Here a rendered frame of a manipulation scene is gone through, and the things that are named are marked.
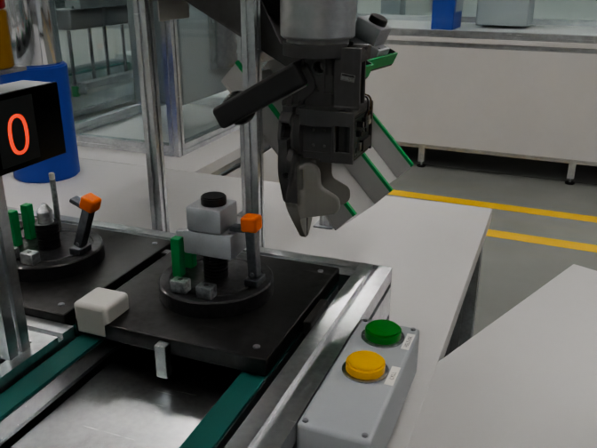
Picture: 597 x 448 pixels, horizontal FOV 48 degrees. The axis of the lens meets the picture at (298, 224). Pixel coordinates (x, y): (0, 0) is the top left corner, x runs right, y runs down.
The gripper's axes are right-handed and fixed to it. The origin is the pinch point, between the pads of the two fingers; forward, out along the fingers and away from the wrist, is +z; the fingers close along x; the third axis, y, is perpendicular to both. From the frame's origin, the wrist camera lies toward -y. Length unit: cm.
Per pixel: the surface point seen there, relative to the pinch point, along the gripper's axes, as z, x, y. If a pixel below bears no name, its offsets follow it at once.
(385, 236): 21, 51, -2
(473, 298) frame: 41, 69, 14
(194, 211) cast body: -0.7, -2.2, -12.1
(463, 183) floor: 107, 365, -27
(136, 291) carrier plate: 10.4, -3.7, -20.1
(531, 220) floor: 107, 309, 20
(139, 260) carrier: 10.4, 4.3, -25.1
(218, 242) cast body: 2.8, -2.2, -9.1
